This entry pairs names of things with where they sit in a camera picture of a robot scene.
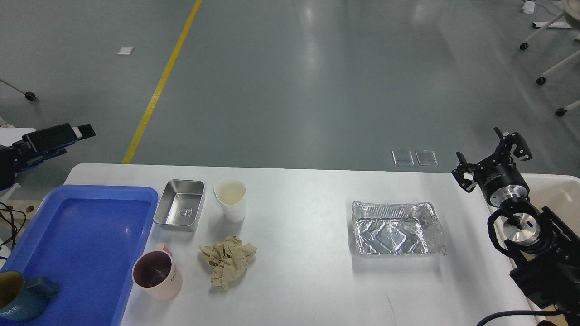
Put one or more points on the black caster left stand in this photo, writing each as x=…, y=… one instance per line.
x=29, y=95

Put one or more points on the right clear floor plate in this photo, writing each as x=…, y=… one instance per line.
x=426, y=158

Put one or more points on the crumpled brown paper napkin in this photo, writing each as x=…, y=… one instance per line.
x=228, y=259

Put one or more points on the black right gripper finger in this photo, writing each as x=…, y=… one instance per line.
x=465, y=168
x=511, y=147

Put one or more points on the white side table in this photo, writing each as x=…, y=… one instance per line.
x=9, y=136

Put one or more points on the left clear floor plate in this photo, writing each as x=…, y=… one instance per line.
x=403, y=158

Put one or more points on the white paper cup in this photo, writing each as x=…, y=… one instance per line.
x=230, y=193

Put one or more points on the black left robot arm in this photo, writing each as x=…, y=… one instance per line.
x=36, y=147

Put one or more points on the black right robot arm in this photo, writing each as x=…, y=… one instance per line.
x=544, y=249

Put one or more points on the aluminium foil tray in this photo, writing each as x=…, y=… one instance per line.
x=397, y=229

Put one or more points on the white paper scrap on floor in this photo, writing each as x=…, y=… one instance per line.
x=125, y=50

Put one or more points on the stainless steel rectangular container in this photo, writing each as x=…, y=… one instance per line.
x=180, y=205

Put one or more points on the blue mug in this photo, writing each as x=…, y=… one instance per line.
x=23, y=299

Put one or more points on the clear floor plate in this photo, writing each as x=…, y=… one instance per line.
x=426, y=158
x=403, y=158

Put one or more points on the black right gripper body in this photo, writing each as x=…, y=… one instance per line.
x=500, y=183

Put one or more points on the blue plastic tray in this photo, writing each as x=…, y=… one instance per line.
x=86, y=239

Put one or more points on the pink mug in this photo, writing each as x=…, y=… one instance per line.
x=157, y=273

